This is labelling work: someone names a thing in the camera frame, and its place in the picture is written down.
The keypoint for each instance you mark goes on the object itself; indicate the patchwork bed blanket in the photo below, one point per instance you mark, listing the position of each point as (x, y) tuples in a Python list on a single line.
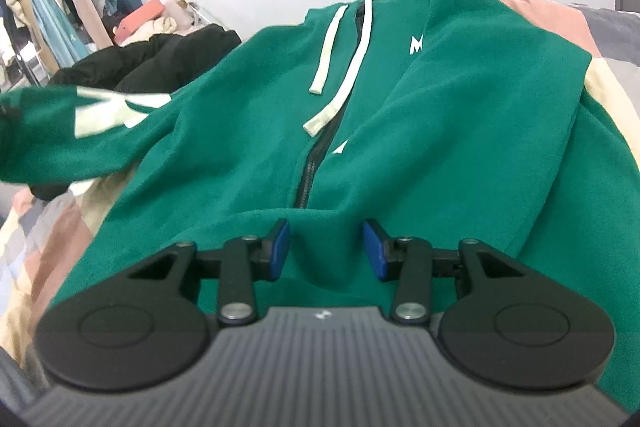
[(45, 247)]

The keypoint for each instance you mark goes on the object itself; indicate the black puffer jacket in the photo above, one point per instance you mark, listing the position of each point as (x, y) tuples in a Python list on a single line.
[(165, 57)]

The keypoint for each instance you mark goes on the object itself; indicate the pink box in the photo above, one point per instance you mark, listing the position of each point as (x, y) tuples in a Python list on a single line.
[(145, 14)]

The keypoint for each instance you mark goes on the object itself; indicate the green zip hoodie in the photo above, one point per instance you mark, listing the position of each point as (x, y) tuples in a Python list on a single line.
[(450, 132)]

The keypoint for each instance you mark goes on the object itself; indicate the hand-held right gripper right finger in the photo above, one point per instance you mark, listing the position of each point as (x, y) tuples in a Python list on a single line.
[(374, 252)]

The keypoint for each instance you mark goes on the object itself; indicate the colourful printed packet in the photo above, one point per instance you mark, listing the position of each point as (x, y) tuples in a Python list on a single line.
[(186, 2)]

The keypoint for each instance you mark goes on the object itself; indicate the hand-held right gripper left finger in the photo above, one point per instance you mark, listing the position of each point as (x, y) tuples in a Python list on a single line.
[(281, 252)]

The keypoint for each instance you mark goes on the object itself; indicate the cream crumpled cloth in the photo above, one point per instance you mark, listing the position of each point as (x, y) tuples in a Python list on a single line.
[(155, 27)]

